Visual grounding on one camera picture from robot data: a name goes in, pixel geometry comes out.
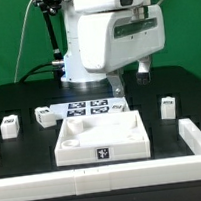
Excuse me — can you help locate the white L-shaped obstacle fence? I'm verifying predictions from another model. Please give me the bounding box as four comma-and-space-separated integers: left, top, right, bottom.
0, 119, 201, 201

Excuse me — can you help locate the black cable bundle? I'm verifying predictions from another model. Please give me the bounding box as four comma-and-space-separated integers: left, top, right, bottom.
15, 60, 67, 85

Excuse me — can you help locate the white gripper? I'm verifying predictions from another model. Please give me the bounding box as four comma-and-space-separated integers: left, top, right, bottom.
77, 5, 165, 98

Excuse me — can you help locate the white cable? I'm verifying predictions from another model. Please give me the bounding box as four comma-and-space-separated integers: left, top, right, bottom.
5, 0, 48, 83

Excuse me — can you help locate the white marker base plate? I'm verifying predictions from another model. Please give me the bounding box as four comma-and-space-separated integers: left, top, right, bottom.
50, 97, 130, 120

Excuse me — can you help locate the white square tabletop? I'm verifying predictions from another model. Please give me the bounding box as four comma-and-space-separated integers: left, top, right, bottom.
54, 111, 151, 166

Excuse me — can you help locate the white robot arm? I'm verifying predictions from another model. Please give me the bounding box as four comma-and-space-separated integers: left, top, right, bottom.
62, 0, 165, 97

